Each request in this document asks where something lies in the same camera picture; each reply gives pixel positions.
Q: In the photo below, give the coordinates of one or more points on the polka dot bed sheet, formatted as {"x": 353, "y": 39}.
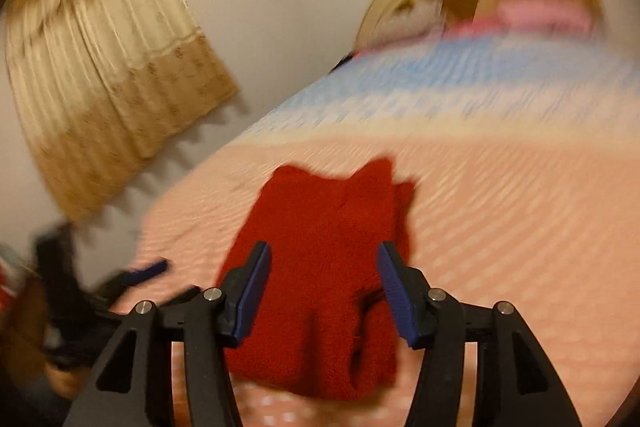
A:
{"x": 500, "y": 167}

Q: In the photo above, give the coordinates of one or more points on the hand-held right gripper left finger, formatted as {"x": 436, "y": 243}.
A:
{"x": 252, "y": 292}

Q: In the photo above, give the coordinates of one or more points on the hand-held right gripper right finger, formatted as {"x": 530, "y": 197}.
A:
{"x": 397, "y": 297}

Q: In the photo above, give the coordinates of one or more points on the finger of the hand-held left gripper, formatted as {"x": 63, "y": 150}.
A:
{"x": 175, "y": 297}
{"x": 145, "y": 271}

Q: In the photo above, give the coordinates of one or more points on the red checked cloth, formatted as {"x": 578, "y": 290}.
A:
{"x": 6, "y": 279}

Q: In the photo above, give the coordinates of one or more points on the red embroidered sweater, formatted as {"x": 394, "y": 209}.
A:
{"x": 320, "y": 267}

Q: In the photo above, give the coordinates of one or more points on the striped pillow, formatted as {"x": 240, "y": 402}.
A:
{"x": 415, "y": 19}

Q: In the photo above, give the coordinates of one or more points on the beige floral side curtain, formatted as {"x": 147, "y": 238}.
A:
{"x": 115, "y": 72}

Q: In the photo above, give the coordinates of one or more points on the pink pillow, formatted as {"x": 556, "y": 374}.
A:
{"x": 545, "y": 14}

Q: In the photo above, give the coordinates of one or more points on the pink blanket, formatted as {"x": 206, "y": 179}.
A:
{"x": 472, "y": 28}

